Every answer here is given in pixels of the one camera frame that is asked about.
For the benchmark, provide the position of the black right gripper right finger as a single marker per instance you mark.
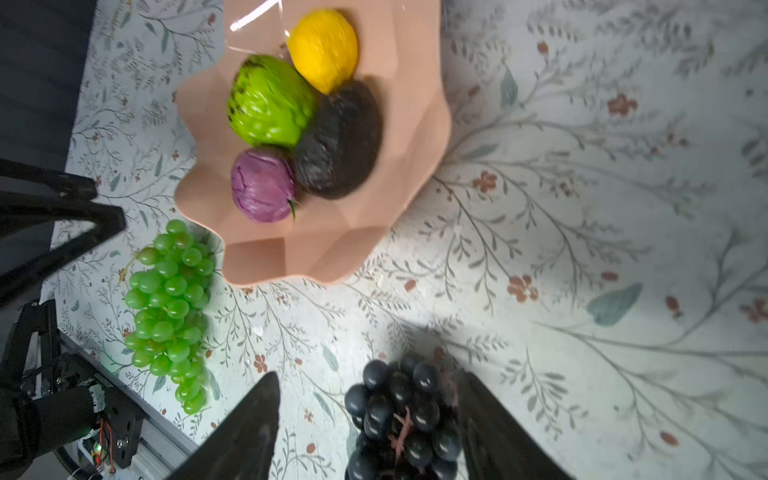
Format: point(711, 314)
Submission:
point(495, 445)

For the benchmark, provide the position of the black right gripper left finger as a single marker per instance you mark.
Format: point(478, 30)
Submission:
point(242, 446)

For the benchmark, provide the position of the dark purple grape bunch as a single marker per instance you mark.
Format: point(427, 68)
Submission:
point(407, 427)

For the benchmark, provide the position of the green grape bunch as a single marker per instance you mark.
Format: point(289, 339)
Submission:
point(167, 298)

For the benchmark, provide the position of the purple fig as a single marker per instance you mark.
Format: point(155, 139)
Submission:
point(263, 185)

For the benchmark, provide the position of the dark avocado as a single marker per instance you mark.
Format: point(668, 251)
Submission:
point(338, 150)

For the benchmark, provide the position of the pink faceted fruit bowl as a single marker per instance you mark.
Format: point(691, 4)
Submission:
point(298, 195)

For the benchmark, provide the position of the green custard apple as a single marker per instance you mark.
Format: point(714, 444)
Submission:
point(270, 103)

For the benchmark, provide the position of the yellow lemon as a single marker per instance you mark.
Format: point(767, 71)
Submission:
point(324, 49)

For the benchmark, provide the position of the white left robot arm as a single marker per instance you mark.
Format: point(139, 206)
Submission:
point(50, 398)

